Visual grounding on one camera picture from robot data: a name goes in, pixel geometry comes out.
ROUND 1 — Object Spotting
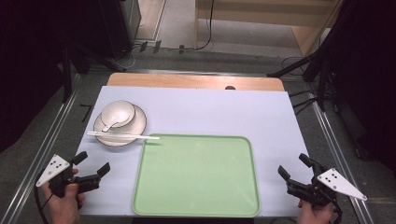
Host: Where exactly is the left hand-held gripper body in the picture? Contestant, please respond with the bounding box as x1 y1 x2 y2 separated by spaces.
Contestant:
35 154 101 199

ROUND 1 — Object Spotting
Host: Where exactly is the person's right hand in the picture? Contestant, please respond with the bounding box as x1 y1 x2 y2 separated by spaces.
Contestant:
296 199 333 224

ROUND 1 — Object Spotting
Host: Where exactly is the black hanging cable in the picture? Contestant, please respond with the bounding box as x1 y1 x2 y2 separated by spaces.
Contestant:
197 0 216 51

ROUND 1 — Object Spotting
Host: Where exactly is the light wooden shelf unit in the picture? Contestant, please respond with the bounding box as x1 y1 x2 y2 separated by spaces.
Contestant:
193 0 345 58

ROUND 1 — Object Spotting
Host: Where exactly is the pale blue table mat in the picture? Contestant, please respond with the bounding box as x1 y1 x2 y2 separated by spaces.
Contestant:
75 85 314 217

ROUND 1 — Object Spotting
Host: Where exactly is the person's left hand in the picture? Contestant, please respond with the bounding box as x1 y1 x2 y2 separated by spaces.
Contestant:
41 168 86 224

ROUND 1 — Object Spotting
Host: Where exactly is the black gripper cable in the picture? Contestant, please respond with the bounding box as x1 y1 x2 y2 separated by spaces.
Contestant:
33 178 53 224
329 199 344 224

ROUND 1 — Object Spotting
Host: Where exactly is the black metal stand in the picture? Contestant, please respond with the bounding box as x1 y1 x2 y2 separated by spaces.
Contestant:
60 43 125 105
266 46 332 112

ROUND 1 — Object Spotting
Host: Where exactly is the metal floor rail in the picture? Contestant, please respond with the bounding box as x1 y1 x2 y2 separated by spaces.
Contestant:
311 99 376 224
0 74 82 224

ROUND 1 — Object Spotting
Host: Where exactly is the white floor cable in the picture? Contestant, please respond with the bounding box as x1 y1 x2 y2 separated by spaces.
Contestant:
115 43 138 70

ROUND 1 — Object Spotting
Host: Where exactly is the light green tray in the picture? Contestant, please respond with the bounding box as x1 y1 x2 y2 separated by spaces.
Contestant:
132 133 262 218

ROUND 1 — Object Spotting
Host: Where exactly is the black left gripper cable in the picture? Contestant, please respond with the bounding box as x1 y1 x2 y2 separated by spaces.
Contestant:
33 178 53 224

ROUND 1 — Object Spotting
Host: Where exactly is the white chopstick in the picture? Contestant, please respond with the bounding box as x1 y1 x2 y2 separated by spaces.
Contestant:
87 133 161 140
86 131 160 139

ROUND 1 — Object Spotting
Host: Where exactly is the white plate with dark rim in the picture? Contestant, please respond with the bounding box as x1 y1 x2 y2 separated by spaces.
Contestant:
93 104 148 147

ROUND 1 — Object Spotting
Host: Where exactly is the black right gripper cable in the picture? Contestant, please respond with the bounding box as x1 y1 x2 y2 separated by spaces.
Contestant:
329 199 344 224

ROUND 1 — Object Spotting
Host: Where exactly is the thin black floor cable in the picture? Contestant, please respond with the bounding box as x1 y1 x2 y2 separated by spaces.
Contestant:
280 55 314 82

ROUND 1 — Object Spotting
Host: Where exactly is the white bowl with dark rim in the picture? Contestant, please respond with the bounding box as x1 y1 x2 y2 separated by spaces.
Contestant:
100 100 136 129

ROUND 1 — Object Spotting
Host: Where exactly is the white ceramic spoon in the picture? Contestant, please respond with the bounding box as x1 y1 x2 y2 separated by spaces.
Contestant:
101 111 131 133

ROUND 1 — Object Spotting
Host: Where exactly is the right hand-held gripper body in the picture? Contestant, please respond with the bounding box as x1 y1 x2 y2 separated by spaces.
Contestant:
286 167 368 207

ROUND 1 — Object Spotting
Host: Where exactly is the black cabinet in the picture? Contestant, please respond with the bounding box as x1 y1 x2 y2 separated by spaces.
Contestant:
98 0 143 61

